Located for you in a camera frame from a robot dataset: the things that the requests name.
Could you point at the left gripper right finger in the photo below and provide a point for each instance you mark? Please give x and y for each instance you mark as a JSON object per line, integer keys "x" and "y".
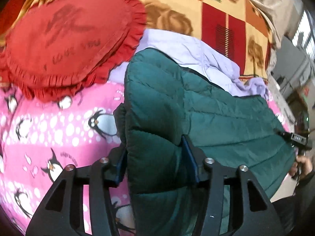
{"x": 250, "y": 213}

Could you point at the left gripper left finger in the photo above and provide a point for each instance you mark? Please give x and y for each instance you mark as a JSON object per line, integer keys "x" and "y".
{"x": 61, "y": 210}

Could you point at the right hand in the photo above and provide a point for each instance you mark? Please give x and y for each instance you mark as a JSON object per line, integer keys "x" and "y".
{"x": 302, "y": 166}

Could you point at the pink penguin blanket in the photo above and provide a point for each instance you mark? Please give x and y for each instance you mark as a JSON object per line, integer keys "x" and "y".
{"x": 39, "y": 139}

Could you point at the beige floral bedding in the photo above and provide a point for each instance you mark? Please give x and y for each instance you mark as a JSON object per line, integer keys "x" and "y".
{"x": 270, "y": 2}

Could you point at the orange red rose blanket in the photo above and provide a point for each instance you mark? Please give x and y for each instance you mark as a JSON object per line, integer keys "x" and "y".
{"x": 235, "y": 28}

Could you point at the lavender fleece garment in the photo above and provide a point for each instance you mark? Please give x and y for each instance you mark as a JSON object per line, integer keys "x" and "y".
{"x": 191, "y": 53}

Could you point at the red heart ruffled pillow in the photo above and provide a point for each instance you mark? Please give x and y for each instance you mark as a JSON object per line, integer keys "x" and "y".
{"x": 64, "y": 46}

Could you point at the green quilted puffer jacket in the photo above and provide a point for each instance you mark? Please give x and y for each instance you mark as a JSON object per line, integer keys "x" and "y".
{"x": 163, "y": 102}

